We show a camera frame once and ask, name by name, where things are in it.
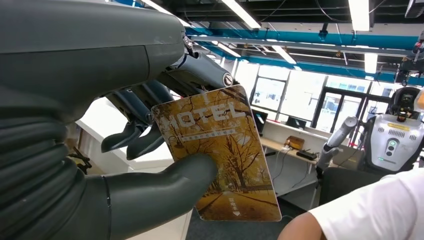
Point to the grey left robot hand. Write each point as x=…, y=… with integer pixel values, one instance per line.
x=82, y=49

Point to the yellow hotel card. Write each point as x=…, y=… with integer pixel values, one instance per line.
x=225, y=139

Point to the person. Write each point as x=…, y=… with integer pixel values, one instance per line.
x=381, y=208

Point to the ceiling light strip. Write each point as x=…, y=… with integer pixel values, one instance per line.
x=165, y=10
x=358, y=15
x=242, y=15
x=284, y=54
x=371, y=63
x=228, y=49

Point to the black monitor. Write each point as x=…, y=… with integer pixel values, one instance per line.
x=296, y=123
x=260, y=121

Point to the blue ceiling pipe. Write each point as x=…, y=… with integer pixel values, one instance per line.
x=298, y=35

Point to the brown box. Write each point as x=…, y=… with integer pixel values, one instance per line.
x=294, y=143

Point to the white desk with wood top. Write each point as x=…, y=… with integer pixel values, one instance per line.
x=288, y=172

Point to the flat black device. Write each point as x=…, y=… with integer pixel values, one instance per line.
x=306, y=155

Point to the white humanoid robot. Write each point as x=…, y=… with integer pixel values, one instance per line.
x=394, y=142

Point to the black overhead hoist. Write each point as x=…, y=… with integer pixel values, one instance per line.
x=410, y=66

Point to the black bracket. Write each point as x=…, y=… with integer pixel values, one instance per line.
x=81, y=161

